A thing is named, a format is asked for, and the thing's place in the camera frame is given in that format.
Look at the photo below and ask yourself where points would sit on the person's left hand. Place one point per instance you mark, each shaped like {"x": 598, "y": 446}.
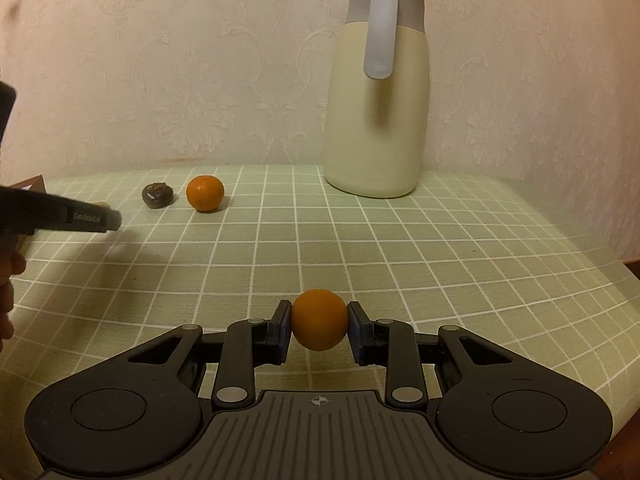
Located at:
{"x": 9, "y": 295}

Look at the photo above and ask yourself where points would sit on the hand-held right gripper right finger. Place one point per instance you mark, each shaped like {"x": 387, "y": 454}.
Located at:
{"x": 356, "y": 332}

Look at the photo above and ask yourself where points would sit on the green checked tablecloth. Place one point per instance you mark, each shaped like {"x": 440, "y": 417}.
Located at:
{"x": 400, "y": 260}

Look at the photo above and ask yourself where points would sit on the brown cardboard box white inside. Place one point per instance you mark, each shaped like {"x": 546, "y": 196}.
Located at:
{"x": 31, "y": 183}

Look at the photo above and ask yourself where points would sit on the cream thermos jug grey lid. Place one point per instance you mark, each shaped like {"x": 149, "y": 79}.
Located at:
{"x": 377, "y": 110}

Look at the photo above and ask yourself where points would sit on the small smooth orange kumquat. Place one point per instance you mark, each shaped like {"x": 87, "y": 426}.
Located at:
{"x": 319, "y": 319}

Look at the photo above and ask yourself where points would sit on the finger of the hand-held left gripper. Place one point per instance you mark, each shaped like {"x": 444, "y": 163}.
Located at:
{"x": 60, "y": 215}

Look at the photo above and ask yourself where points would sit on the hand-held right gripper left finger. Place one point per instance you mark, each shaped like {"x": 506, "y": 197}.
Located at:
{"x": 284, "y": 330}

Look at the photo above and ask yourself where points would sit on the dark brown round fruit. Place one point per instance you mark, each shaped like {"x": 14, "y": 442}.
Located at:
{"x": 157, "y": 194}

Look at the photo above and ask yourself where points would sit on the bright orange tangerine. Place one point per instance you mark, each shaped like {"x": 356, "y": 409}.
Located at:
{"x": 205, "y": 192}

